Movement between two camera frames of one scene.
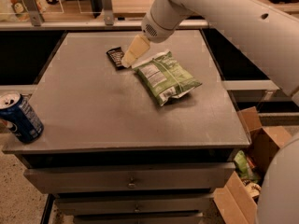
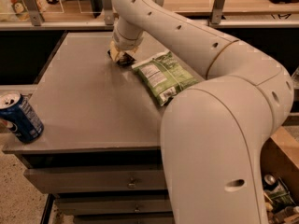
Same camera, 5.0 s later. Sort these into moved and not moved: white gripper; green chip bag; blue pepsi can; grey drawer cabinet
Moved: white gripper
Not moved: blue pepsi can; green chip bag; grey drawer cabinet
